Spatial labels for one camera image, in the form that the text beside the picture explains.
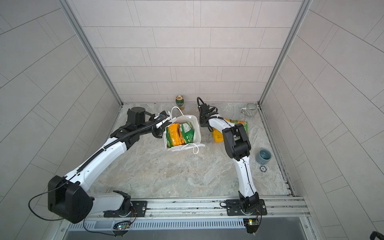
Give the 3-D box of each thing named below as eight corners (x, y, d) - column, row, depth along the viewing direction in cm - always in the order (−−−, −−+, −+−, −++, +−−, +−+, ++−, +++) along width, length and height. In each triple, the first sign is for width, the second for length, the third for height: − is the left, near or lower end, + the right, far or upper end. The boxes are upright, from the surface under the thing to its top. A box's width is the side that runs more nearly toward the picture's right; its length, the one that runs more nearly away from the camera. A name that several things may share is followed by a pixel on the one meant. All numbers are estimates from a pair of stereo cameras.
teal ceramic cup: (257, 164, 87) (261, 160, 82) (254, 154, 91) (258, 149, 86) (270, 164, 87) (275, 160, 82) (267, 154, 91) (271, 149, 86)
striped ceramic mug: (241, 118, 109) (243, 111, 104) (239, 108, 115) (241, 102, 110) (256, 118, 109) (259, 112, 104) (253, 109, 115) (256, 102, 110)
